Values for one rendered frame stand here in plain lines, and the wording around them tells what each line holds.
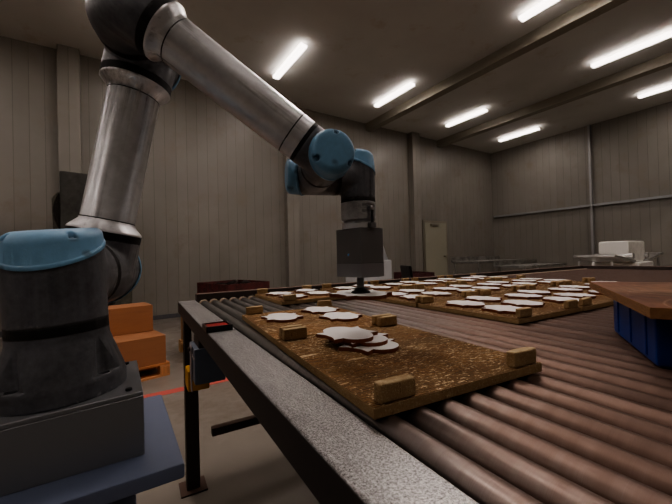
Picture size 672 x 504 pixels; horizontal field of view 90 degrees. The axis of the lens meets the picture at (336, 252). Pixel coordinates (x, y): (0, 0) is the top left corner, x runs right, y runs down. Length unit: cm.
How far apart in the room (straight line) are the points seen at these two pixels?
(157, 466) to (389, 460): 30
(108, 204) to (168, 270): 673
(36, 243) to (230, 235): 715
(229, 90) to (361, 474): 54
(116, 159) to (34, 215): 680
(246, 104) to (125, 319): 361
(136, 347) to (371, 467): 346
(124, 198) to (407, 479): 60
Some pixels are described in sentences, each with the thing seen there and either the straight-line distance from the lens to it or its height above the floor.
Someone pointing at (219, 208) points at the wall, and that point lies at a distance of 767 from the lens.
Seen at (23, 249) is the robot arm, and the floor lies 115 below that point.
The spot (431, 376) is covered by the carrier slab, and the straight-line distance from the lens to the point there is 59.
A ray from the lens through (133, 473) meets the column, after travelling 56.
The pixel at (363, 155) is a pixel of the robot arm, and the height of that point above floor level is 134.
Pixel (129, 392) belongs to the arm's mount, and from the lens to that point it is 56.
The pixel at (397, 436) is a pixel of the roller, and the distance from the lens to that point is 47.
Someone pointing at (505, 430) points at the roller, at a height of 92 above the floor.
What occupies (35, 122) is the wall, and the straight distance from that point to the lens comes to 781.
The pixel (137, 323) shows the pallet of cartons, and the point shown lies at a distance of 409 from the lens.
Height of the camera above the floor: 113
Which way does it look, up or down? 1 degrees up
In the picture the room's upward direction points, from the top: 1 degrees counter-clockwise
